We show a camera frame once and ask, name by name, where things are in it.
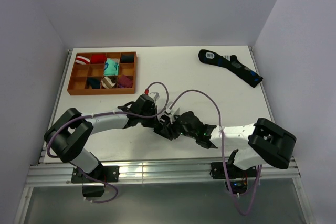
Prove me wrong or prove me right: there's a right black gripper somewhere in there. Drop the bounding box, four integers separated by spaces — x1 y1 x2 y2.
161 112 197 141

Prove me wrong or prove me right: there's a dark teal rolled sock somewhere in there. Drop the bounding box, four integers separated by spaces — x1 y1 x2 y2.
87 78 100 89

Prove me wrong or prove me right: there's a red white striped rolled sock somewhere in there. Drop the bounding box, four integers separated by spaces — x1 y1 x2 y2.
75 56 90 65

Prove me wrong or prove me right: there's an aluminium front rail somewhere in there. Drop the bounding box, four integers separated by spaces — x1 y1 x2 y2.
25 155 301 187

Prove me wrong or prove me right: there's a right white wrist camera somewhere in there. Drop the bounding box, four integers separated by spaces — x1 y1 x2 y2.
159 102 180 124

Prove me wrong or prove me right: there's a maroon purple rolled sock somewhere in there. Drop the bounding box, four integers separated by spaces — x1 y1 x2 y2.
118 75 133 88

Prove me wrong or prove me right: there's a black white-striped sock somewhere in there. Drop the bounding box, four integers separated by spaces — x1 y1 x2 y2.
154 119 180 141

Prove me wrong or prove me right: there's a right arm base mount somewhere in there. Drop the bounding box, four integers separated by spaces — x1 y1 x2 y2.
209 159 259 183

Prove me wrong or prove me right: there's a beige brown rolled sock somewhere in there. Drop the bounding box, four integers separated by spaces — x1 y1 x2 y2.
101 76 118 89

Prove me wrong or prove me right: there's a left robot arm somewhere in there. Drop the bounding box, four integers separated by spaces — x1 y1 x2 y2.
44 92 159 182

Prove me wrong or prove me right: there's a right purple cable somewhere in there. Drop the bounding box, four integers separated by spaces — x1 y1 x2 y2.
167 89 263 216

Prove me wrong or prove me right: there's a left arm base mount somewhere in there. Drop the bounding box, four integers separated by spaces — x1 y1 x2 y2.
71 164 119 202

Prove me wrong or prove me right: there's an orange compartment tray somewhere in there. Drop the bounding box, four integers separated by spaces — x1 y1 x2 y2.
67 51 138 95

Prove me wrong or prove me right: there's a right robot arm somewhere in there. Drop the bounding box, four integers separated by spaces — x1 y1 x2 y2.
173 111 297 177

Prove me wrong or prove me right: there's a black blue patterned sock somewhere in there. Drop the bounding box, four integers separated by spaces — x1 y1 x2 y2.
198 49 263 88

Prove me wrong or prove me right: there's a dark navy rolled sock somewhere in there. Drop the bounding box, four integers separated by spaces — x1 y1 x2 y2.
120 54 135 63

